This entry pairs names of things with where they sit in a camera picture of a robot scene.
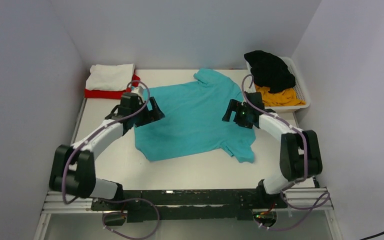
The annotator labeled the black t shirt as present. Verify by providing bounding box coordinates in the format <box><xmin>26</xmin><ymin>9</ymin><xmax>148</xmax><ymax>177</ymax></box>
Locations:
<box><xmin>244</xmin><ymin>50</ymin><xmax>296</xmax><ymax>94</ymax></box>

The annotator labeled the white folded t shirt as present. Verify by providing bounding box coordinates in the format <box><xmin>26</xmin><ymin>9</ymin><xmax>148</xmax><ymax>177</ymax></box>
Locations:
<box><xmin>85</xmin><ymin>63</ymin><xmax>135</xmax><ymax>92</ymax></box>

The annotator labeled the red folded t shirt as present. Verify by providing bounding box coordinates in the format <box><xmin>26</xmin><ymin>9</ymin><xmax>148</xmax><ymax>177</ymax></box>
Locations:
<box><xmin>83</xmin><ymin>74</ymin><xmax>141</xmax><ymax>100</ymax></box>

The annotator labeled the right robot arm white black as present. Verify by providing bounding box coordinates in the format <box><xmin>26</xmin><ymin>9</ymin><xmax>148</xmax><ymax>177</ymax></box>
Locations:
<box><xmin>222</xmin><ymin>92</ymin><xmax>323</xmax><ymax>208</ymax></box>

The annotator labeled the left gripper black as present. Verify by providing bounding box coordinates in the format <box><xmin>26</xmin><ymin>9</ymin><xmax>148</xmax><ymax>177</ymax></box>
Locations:
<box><xmin>131</xmin><ymin>97</ymin><xmax>165</xmax><ymax>128</ymax></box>

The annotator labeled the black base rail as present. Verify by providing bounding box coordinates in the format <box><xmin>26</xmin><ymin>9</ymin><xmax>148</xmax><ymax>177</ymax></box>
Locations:
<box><xmin>91</xmin><ymin>187</ymin><xmax>287</xmax><ymax>223</ymax></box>

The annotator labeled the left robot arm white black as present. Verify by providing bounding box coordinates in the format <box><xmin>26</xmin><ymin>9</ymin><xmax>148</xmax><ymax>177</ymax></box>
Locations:
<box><xmin>49</xmin><ymin>80</ymin><xmax>165</xmax><ymax>210</ymax></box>

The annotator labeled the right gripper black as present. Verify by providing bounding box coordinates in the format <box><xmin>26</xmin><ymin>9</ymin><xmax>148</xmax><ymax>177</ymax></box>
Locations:
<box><xmin>222</xmin><ymin>99</ymin><xmax>253</xmax><ymax>129</ymax></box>

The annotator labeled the white plastic basket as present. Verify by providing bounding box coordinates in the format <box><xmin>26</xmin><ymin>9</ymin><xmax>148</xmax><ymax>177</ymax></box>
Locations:
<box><xmin>243</xmin><ymin>56</ymin><xmax>311</xmax><ymax>113</ymax></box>

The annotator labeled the yellow t shirt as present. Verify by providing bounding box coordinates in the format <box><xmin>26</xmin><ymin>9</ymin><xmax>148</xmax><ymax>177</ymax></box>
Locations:
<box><xmin>255</xmin><ymin>86</ymin><xmax>306</xmax><ymax>107</ymax></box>

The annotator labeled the teal t shirt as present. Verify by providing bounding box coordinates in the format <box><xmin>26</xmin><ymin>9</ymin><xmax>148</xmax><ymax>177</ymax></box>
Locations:
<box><xmin>134</xmin><ymin>68</ymin><xmax>256</xmax><ymax>163</ymax></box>

